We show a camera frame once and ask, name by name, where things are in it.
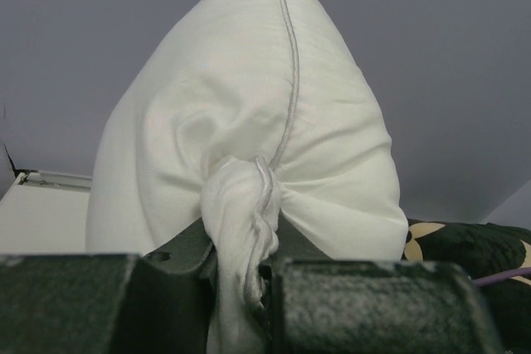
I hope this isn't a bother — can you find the black floral plush pillow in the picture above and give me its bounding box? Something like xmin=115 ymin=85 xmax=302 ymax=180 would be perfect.
xmin=402 ymin=219 xmax=530 ymax=350

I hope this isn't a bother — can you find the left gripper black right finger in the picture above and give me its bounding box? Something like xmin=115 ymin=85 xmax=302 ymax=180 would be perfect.
xmin=260 ymin=217 xmax=503 ymax=353

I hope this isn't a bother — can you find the white pillow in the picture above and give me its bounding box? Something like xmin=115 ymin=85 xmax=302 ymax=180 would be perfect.
xmin=85 ymin=0 xmax=408 ymax=353

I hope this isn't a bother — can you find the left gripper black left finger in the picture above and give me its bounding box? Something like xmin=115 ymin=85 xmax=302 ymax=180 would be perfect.
xmin=1 ymin=221 xmax=214 ymax=353

